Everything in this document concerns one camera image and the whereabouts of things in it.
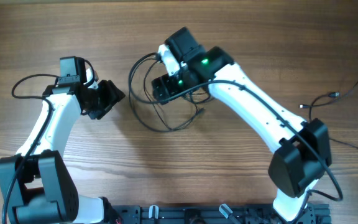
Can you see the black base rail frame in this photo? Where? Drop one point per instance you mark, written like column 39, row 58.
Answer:
column 247, row 214

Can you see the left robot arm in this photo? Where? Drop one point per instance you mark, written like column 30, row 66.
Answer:
column 35, row 183

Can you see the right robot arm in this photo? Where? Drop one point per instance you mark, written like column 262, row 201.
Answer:
column 301, row 149

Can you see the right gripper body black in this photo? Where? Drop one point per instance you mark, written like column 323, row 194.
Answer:
column 173, row 85

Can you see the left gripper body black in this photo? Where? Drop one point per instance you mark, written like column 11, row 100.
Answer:
column 107, row 96

